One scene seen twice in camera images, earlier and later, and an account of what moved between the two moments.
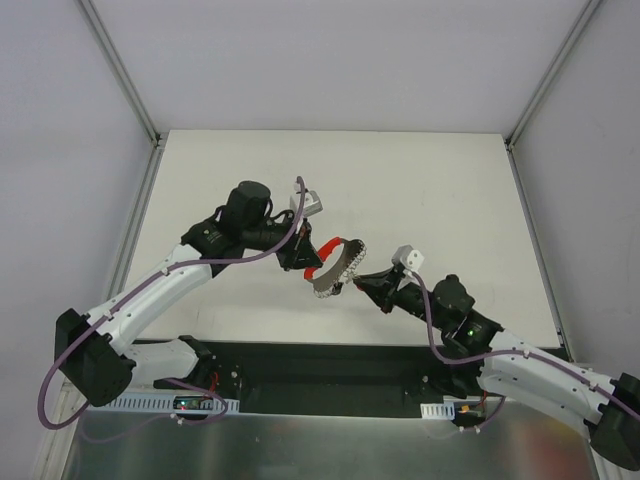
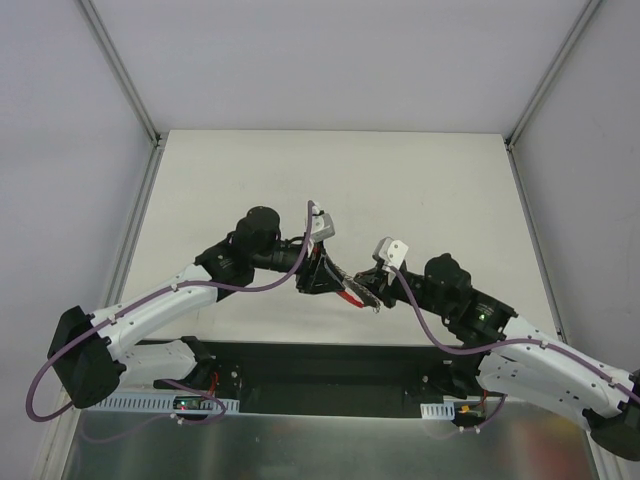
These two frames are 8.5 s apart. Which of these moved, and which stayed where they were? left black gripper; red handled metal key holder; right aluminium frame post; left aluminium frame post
Moved: red handled metal key holder; left black gripper
Stayed: right aluminium frame post; left aluminium frame post
